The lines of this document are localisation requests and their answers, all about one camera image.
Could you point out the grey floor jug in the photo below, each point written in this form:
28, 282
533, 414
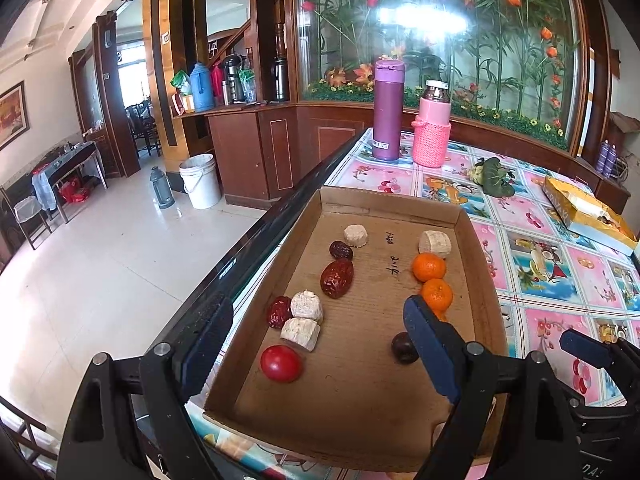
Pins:
161, 190

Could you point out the black thermos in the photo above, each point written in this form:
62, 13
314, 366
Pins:
233, 77

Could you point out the dark side table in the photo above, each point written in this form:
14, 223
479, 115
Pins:
65, 165

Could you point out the small dark red date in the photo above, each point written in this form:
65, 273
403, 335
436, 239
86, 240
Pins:
341, 250

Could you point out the brown cardboard box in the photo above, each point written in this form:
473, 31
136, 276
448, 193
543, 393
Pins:
360, 390

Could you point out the framed wall picture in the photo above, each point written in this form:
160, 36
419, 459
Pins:
11, 112

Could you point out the metal frame chair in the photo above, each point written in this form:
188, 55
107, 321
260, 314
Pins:
25, 215

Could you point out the purple bottle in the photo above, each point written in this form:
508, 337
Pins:
387, 110

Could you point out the red thermos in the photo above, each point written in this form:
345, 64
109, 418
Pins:
216, 80

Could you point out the white plastic bucket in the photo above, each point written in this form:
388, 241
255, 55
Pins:
201, 182

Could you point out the dark steel thermos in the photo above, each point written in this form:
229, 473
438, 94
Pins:
280, 77

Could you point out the pink knit-sleeved bottle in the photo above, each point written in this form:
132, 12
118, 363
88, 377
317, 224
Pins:
432, 130

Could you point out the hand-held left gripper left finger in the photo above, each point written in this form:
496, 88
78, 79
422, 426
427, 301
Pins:
207, 345

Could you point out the orange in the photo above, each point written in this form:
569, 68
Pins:
429, 266
436, 295

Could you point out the green leafy vegetable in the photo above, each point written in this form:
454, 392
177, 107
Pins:
492, 180

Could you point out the wooden cabinet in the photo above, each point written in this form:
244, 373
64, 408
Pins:
260, 155

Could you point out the glass partition with artificial flowers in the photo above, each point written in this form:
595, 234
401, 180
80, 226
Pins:
450, 35

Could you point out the red tomato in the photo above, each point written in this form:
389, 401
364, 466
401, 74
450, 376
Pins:
281, 363

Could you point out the yellow taped box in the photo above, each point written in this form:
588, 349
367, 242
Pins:
585, 210

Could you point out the red bag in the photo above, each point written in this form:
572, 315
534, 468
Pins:
75, 192

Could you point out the dark purple plum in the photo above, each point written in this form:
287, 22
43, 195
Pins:
403, 348

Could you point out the blue thermos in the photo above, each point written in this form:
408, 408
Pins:
201, 90

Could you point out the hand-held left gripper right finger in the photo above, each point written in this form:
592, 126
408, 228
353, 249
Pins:
430, 345

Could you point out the beige round cake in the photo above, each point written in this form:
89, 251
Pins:
306, 305
356, 235
432, 242
300, 333

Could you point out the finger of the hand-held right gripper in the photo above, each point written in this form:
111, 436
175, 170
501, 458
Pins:
582, 342

